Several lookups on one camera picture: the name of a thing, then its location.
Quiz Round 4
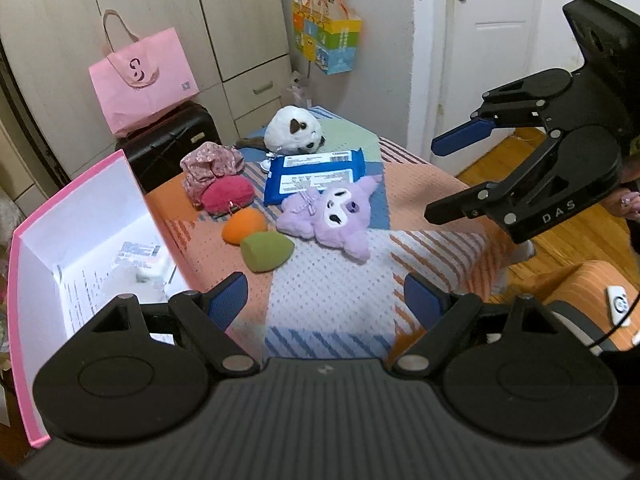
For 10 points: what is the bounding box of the black suitcase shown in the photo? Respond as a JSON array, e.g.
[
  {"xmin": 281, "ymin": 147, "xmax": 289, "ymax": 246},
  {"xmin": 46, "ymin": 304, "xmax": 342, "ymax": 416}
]
[{"xmin": 114, "ymin": 101, "xmax": 222, "ymax": 193}]

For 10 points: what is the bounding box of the orange makeup sponge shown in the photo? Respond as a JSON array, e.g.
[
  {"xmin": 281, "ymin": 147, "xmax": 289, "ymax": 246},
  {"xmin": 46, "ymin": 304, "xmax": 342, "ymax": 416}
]
[{"xmin": 222, "ymin": 208, "xmax": 269, "ymax": 247}]

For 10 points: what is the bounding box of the blue wipes packet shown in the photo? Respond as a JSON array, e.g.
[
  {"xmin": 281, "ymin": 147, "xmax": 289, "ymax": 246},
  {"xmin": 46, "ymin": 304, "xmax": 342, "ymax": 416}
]
[{"xmin": 263, "ymin": 148, "xmax": 368, "ymax": 206}]

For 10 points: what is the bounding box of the red fuzzy pouch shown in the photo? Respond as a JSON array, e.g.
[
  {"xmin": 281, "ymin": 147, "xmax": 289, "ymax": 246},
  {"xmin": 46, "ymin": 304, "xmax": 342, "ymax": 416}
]
[{"xmin": 201, "ymin": 178, "xmax": 254, "ymax": 218}]

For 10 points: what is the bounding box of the patchwork blanket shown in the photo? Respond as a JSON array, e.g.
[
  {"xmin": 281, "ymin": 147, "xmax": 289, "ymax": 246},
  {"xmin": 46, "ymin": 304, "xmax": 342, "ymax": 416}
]
[{"xmin": 144, "ymin": 105, "xmax": 512, "ymax": 361}]

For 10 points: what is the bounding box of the black cable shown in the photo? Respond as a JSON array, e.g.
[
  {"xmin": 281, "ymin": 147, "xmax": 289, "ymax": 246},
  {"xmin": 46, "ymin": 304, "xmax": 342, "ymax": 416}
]
[{"xmin": 587, "ymin": 290, "xmax": 640, "ymax": 350}]

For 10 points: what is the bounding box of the white handheld device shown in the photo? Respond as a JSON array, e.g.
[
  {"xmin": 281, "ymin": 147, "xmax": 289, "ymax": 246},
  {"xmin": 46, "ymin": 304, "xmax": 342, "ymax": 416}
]
[{"xmin": 605, "ymin": 285, "xmax": 632, "ymax": 329}]

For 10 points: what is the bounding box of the green makeup sponge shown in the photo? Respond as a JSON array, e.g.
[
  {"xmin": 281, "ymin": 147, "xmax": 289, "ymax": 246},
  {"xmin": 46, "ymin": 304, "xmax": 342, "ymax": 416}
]
[{"xmin": 240, "ymin": 231, "xmax": 296, "ymax": 274}]

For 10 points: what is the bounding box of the person's right hand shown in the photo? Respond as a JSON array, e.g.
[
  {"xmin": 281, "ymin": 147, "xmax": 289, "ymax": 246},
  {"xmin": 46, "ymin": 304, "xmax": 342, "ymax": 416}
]
[{"xmin": 602, "ymin": 189, "xmax": 640, "ymax": 221}]

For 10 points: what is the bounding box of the white door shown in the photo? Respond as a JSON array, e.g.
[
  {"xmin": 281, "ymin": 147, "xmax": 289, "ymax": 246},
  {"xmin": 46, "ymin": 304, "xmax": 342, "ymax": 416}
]
[{"xmin": 440, "ymin": 0, "xmax": 547, "ymax": 173}]

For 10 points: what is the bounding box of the beige wardrobe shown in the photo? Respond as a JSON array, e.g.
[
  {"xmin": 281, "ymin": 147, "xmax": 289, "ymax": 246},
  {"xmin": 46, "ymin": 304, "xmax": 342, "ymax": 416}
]
[{"xmin": 0, "ymin": 0, "xmax": 292, "ymax": 200}]

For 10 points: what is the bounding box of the purple plush toy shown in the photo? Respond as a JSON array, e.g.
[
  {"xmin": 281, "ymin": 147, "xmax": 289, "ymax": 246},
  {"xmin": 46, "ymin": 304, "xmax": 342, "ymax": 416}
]
[{"xmin": 276, "ymin": 175, "xmax": 381, "ymax": 263}]

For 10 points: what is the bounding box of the small hanging ornament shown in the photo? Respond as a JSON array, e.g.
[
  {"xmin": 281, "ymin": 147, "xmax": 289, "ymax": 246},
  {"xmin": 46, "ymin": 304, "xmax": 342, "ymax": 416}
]
[{"xmin": 291, "ymin": 71, "xmax": 310, "ymax": 105}]

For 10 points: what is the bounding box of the orange striped cushion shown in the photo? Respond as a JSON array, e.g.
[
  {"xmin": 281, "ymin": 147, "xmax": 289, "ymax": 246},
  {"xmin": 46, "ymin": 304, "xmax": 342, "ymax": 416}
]
[{"xmin": 542, "ymin": 259, "xmax": 640, "ymax": 356}]

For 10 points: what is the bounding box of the pink tote bag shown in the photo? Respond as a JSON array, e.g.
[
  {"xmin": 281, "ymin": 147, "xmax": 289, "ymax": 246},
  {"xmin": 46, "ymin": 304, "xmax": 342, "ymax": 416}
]
[{"xmin": 89, "ymin": 9, "xmax": 201, "ymax": 137}]

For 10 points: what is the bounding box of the white brown plush toy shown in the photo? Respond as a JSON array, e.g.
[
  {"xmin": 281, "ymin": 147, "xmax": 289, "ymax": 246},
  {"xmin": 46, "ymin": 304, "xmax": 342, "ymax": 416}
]
[{"xmin": 263, "ymin": 105, "xmax": 326, "ymax": 155}]

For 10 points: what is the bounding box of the pink floral fabric pouch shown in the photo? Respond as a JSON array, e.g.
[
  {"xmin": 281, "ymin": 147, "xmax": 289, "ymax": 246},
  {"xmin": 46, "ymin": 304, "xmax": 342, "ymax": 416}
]
[{"xmin": 180, "ymin": 142, "xmax": 246, "ymax": 203}]

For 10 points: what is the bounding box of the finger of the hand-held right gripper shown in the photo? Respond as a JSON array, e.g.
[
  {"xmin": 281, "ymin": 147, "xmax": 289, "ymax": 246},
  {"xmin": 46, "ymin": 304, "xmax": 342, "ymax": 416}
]
[
  {"xmin": 424, "ymin": 129, "xmax": 563, "ymax": 226},
  {"xmin": 431, "ymin": 68, "xmax": 574, "ymax": 157}
]

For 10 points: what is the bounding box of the colourful paper gift bag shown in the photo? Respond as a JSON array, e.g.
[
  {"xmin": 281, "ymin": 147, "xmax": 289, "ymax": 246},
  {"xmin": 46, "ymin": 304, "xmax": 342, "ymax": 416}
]
[{"xmin": 292, "ymin": 0, "xmax": 363, "ymax": 76}]

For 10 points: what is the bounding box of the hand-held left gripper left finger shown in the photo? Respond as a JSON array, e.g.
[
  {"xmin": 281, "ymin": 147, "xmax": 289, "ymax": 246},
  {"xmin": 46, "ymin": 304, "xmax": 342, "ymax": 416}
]
[{"xmin": 87, "ymin": 272, "xmax": 261, "ymax": 376}]

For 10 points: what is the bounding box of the pink cardboard box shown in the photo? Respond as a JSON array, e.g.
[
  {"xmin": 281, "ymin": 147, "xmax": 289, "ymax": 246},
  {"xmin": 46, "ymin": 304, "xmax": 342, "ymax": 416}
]
[{"xmin": 7, "ymin": 152, "xmax": 197, "ymax": 448}]

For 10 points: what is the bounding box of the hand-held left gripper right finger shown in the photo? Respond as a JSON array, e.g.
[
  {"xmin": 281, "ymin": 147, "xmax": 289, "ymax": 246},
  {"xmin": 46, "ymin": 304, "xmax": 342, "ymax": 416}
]
[{"xmin": 392, "ymin": 272, "xmax": 561, "ymax": 376}]

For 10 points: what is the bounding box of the printed paper sheet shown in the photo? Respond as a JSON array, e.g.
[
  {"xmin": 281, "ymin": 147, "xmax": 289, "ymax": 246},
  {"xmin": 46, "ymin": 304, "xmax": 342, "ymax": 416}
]
[{"xmin": 51, "ymin": 255, "xmax": 177, "ymax": 337}]

